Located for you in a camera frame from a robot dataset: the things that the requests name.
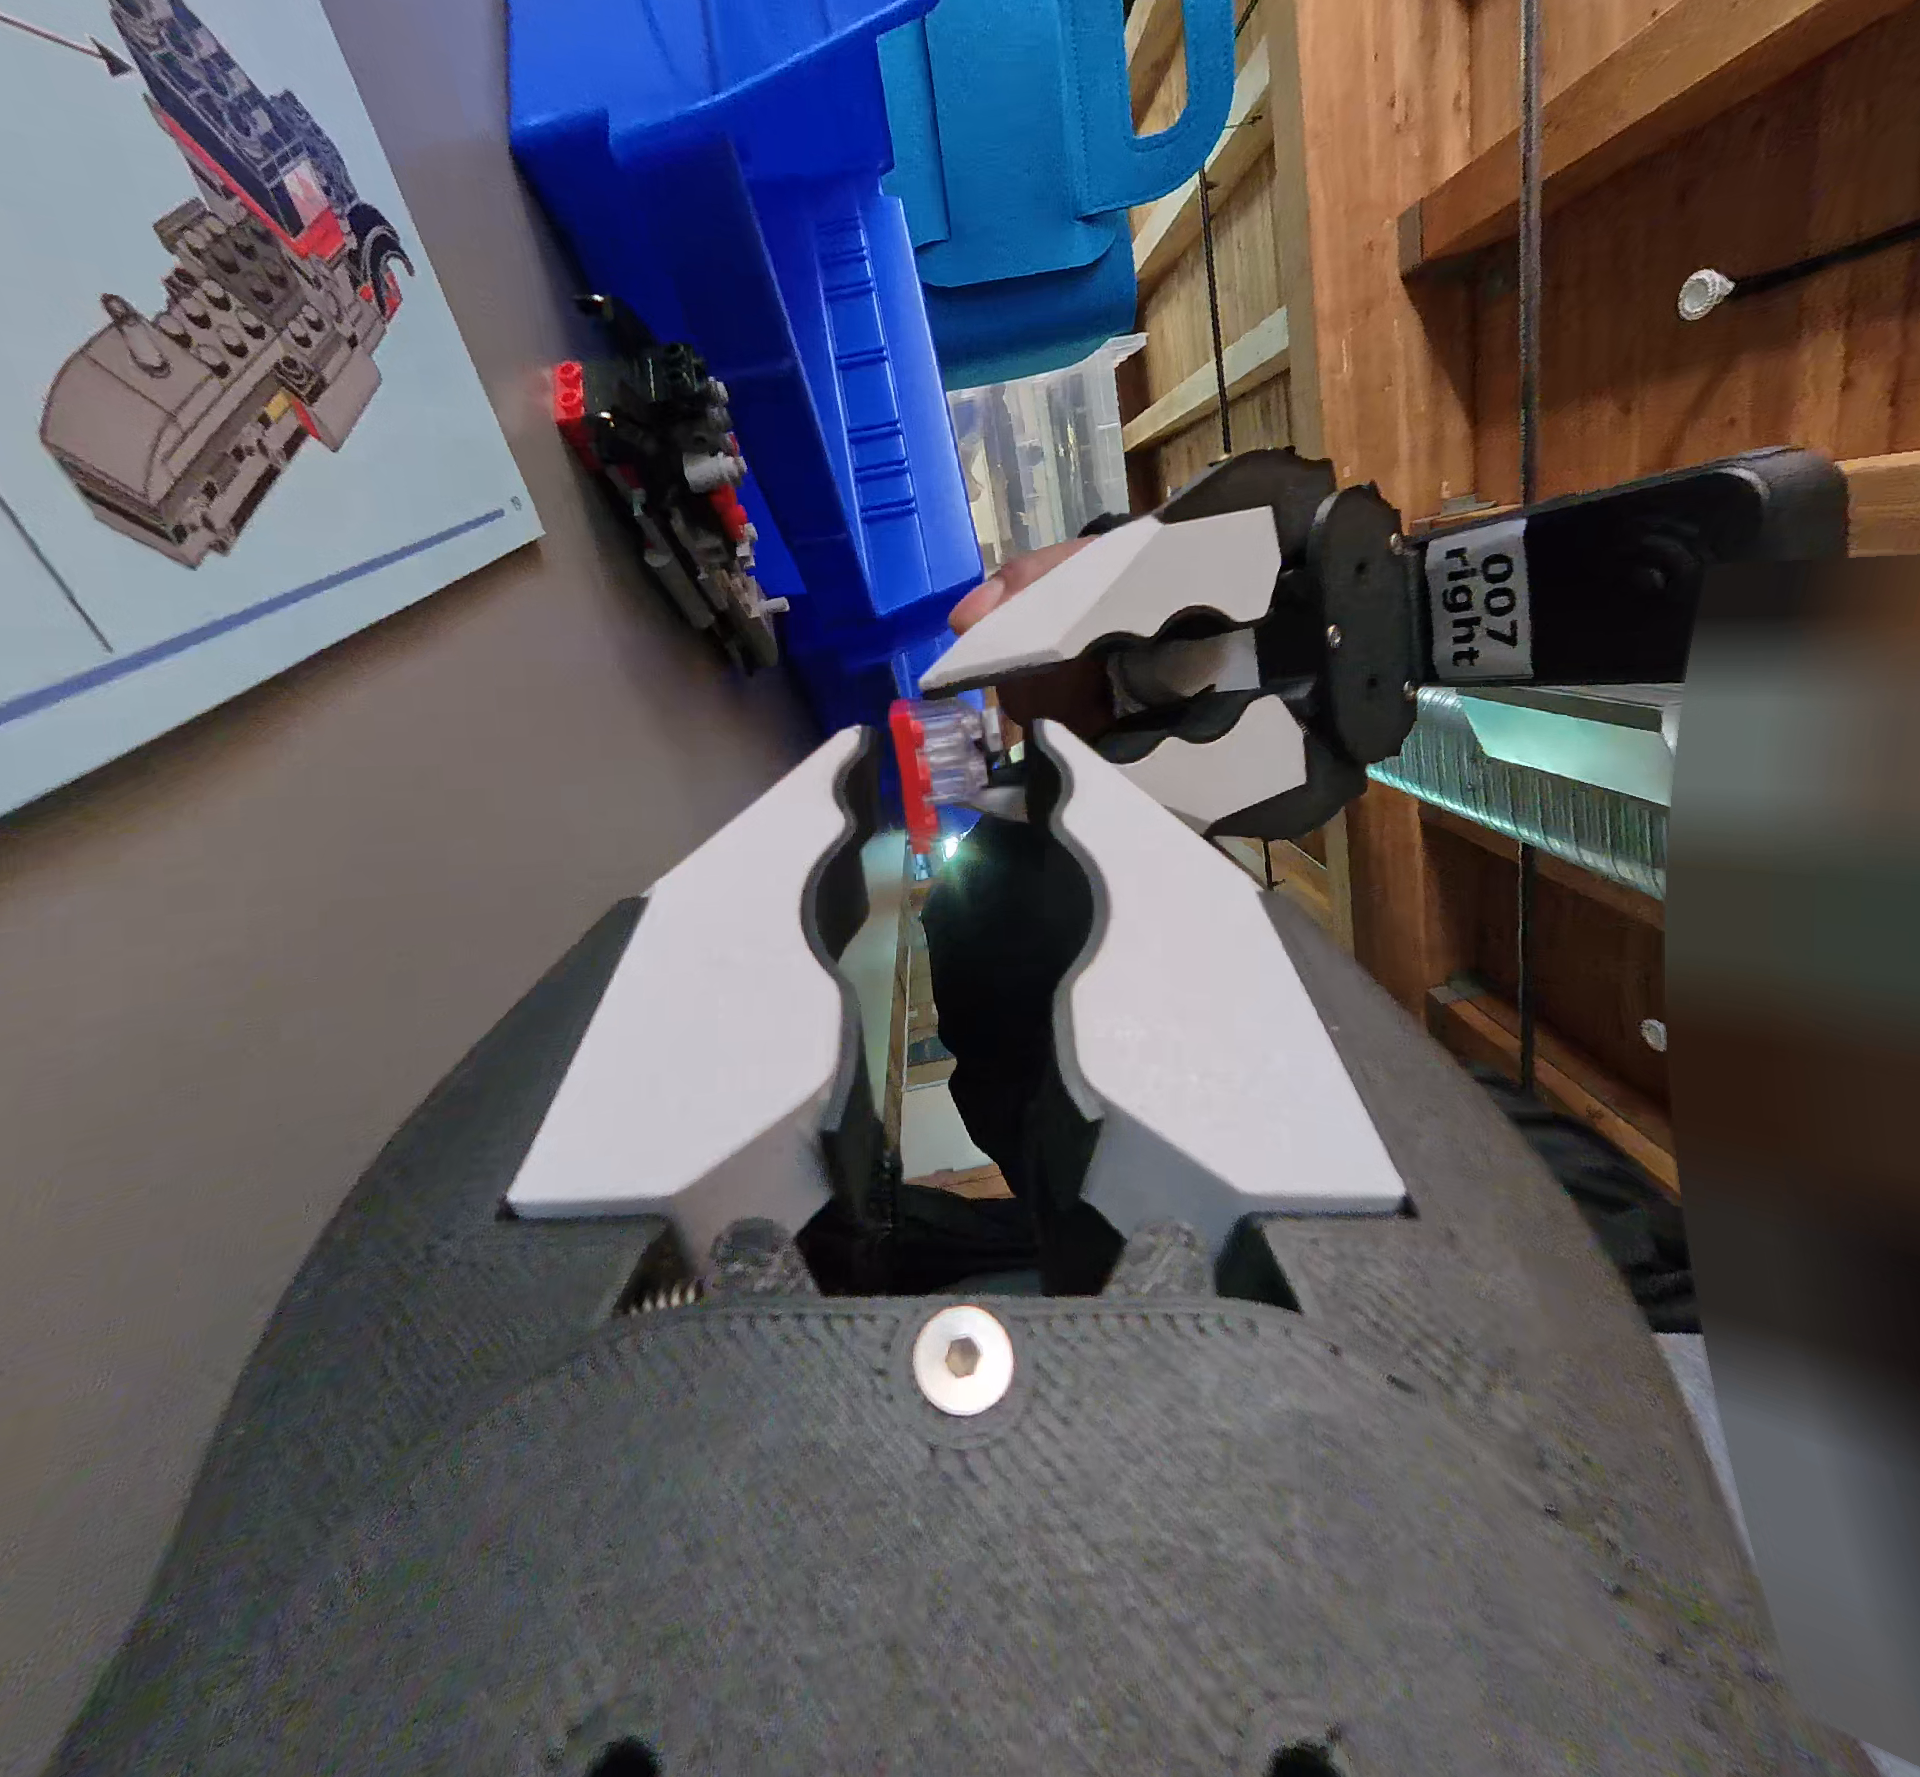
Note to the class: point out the clear plastic organizer box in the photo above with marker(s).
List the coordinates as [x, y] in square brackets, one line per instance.
[1051, 443]

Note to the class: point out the silver ventilation duct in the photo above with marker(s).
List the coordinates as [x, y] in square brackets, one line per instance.
[1529, 772]

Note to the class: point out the person's right forearm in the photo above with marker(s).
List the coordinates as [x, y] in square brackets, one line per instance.
[997, 1044]

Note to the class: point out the partly built brick model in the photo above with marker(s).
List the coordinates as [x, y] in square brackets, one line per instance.
[677, 488]

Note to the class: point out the grey desk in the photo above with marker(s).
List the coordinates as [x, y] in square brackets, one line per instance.
[300, 984]

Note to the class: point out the light blue instruction booklet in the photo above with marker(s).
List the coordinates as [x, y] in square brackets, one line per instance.
[420, 488]

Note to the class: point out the person's right hand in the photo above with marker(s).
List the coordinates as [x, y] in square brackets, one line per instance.
[1059, 714]

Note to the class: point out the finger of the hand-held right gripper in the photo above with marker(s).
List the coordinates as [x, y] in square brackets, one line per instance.
[1214, 765]
[1110, 585]

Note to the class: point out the hanging light bulb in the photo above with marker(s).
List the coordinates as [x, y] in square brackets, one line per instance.
[1705, 295]

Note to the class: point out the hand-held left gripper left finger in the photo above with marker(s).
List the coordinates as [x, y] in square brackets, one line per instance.
[691, 1044]

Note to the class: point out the teal felt bag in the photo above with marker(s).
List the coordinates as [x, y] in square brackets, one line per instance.
[1020, 82]

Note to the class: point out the red and clear brick assembly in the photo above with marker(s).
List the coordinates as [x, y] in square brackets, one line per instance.
[938, 765]

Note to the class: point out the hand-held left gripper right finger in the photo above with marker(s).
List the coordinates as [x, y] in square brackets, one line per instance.
[1231, 1044]

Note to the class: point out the blue plastic storage bin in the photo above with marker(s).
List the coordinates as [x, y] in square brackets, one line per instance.
[677, 38]
[871, 668]

